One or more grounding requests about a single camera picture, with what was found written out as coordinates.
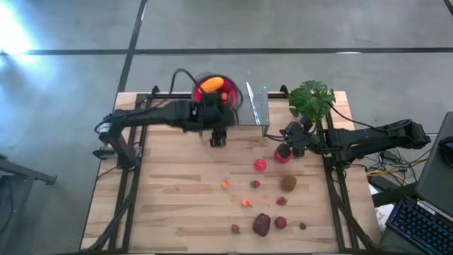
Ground grey metal cart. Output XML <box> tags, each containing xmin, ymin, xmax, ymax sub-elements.
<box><xmin>0</xmin><ymin>152</ymin><xmax>58</xmax><ymax>255</ymax></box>

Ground silver kitchen knife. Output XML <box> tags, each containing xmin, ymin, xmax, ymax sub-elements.
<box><xmin>246</xmin><ymin>81</ymin><xmax>262</xmax><ymax>126</ymax></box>

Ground yellow cable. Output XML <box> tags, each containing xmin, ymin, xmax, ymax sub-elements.
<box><xmin>366</xmin><ymin>157</ymin><xmax>431</xmax><ymax>178</ymax></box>

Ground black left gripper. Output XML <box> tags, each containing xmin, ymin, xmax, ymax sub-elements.
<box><xmin>193</xmin><ymin>101</ymin><xmax>237</xmax><ymax>148</ymax></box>

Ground large red apple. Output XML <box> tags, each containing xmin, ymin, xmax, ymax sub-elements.
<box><xmin>273</xmin><ymin>148</ymin><xmax>293</xmax><ymax>164</ymax></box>

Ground black rounded device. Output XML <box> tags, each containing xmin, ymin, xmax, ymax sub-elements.
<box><xmin>438</xmin><ymin>136</ymin><xmax>453</xmax><ymax>160</ymax></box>

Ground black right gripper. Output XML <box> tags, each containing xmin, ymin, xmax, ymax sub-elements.
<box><xmin>277</xmin><ymin>119</ymin><xmax>313</xmax><ymax>159</ymax></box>

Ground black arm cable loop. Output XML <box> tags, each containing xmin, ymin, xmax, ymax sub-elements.
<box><xmin>168</xmin><ymin>68</ymin><xmax>205</xmax><ymax>107</ymax></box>

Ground dark red bell pepper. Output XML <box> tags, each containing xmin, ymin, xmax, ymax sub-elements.
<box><xmin>252</xmin><ymin>212</ymin><xmax>272</xmax><ymax>237</ymax></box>

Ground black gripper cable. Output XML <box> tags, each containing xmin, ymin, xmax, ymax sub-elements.
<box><xmin>264</xmin><ymin>131</ymin><xmax>287</xmax><ymax>143</ymax></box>

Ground white paper sheet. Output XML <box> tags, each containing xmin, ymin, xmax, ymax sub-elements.
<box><xmin>374</xmin><ymin>203</ymin><xmax>396</xmax><ymax>231</ymax></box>

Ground green plant in white pot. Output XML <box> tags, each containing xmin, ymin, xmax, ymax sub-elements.
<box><xmin>288</xmin><ymin>79</ymin><xmax>336</xmax><ymax>123</ymax></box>

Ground black wire rack stand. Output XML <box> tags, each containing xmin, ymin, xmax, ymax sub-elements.
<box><xmin>235</xmin><ymin>84</ymin><xmax>270</xmax><ymax>137</ymax></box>

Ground black aluminium table frame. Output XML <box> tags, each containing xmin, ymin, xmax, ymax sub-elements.
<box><xmin>79</xmin><ymin>84</ymin><xmax>379</xmax><ymax>254</ymax></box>

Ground black backlit keyboard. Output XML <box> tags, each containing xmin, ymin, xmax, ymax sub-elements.
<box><xmin>385</xmin><ymin>195</ymin><xmax>453</xmax><ymax>255</ymax></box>

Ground brown kiwi fruit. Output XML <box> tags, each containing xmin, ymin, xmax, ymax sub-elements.
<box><xmin>281</xmin><ymin>175</ymin><xmax>298</xmax><ymax>193</ymax></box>

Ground yellow orange mango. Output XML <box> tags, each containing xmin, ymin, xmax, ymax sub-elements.
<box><xmin>200</xmin><ymin>76</ymin><xmax>225</xmax><ymax>94</ymax></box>

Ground dark grey desk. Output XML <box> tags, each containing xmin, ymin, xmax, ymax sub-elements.
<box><xmin>414</xmin><ymin>111</ymin><xmax>453</xmax><ymax>213</ymax></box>

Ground red collapsible colander bowl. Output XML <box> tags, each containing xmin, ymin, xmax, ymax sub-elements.
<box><xmin>193</xmin><ymin>72</ymin><xmax>244</xmax><ymax>111</ymax></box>

